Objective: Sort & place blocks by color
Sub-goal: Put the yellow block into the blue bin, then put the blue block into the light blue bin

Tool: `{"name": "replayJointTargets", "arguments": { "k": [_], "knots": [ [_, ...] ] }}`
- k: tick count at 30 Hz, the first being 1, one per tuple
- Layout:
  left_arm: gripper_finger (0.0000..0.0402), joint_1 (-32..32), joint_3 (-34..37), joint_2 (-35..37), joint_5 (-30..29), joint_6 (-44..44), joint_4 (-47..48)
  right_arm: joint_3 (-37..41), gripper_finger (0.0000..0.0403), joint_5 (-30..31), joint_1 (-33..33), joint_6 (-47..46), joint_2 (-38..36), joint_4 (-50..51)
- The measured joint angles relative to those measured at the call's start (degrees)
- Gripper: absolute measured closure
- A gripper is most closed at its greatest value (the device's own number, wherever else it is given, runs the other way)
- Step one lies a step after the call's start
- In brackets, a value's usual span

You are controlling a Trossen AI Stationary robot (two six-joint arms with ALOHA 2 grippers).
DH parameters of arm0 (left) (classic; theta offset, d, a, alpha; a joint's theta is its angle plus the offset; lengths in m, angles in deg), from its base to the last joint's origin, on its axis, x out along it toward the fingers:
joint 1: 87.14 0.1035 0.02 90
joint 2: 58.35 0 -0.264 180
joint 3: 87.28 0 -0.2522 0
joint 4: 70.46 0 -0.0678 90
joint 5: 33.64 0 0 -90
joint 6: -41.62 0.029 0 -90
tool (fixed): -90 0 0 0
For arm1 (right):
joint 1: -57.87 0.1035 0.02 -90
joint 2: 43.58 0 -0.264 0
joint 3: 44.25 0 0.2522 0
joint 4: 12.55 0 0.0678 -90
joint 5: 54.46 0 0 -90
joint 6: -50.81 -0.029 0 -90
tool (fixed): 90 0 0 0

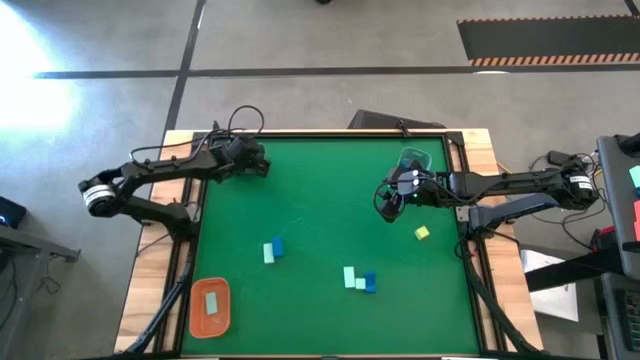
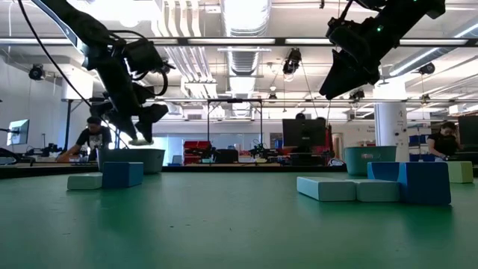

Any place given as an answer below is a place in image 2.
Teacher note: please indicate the blue storage bins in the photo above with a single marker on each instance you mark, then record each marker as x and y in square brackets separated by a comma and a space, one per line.
[414, 140]

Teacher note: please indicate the gray plastic bin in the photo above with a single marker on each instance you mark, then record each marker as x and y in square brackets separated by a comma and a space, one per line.
[149, 160]

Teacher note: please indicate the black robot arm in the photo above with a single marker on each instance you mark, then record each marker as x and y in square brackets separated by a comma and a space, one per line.
[263, 150]
[46, 150]

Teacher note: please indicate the small yellow block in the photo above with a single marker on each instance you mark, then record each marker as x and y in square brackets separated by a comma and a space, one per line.
[461, 172]

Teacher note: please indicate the red storage bins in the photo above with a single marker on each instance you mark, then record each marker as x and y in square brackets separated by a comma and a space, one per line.
[196, 147]

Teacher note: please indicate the black computer monitor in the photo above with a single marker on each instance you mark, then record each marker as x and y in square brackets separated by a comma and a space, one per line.
[468, 130]
[304, 132]

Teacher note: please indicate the green table mat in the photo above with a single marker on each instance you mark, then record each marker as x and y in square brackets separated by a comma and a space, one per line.
[224, 231]

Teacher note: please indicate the silver computer monitor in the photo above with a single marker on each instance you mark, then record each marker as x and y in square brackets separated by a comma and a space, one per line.
[18, 132]

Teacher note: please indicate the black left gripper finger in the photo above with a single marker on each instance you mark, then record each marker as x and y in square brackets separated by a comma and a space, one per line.
[149, 117]
[119, 121]

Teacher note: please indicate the person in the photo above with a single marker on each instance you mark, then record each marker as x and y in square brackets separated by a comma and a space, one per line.
[95, 140]
[442, 143]

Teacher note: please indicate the long mint block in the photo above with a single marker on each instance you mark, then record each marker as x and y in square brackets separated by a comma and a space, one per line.
[325, 190]

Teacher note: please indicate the teal plastic bin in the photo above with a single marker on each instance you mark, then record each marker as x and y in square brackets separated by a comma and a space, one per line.
[369, 155]

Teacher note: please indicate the black hanging camera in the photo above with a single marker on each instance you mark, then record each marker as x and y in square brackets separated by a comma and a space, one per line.
[292, 61]
[426, 68]
[356, 94]
[36, 71]

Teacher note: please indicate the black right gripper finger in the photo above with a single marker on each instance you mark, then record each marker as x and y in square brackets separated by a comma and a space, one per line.
[372, 76]
[343, 78]

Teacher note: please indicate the white round column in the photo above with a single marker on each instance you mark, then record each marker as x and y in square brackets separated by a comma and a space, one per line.
[390, 123]

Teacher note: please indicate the small mint block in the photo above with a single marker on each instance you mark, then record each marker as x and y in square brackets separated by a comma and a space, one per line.
[377, 191]

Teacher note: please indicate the silver ventilation duct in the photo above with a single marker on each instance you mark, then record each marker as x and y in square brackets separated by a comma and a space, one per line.
[244, 22]

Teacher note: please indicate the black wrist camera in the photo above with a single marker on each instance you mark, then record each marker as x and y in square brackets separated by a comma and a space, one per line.
[143, 56]

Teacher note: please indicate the black station frame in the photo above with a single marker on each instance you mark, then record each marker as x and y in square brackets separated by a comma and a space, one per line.
[68, 123]
[235, 100]

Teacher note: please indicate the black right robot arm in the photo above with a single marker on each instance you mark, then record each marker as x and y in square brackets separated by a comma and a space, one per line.
[411, 11]

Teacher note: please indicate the blue block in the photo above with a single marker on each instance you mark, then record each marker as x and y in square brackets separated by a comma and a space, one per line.
[122, 175]
[424, 184]

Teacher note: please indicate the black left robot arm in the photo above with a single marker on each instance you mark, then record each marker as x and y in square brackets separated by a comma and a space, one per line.
[74, 18]

